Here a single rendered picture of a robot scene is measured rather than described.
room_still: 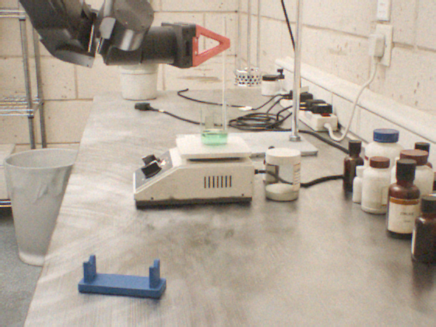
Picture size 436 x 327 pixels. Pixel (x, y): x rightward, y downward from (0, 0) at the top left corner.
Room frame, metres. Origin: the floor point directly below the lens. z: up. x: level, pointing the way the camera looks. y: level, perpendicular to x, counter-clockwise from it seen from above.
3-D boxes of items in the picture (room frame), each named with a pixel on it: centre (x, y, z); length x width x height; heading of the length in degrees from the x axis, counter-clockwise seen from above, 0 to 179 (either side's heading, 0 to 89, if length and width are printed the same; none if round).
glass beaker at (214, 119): (1.07, 0.00, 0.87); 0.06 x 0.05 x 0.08; 50
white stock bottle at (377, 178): (0.99, -0.26, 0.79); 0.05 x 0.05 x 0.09
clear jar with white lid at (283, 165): (1.06, -0.11, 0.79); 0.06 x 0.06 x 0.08
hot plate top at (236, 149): (1.08, 0.01, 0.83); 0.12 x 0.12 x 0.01; 7
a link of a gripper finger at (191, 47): (1.06, 0.03, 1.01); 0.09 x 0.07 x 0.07; 113
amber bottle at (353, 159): (1.10, -0.24, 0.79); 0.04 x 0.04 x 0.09
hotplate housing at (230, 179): (1.07, 0.03, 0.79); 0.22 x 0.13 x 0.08; 97
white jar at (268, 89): (2.17, -0.18, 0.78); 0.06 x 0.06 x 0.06
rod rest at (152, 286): (0.71, 0.11, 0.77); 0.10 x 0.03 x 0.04; 79
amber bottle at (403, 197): (0.89, -0.27, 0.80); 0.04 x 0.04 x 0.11
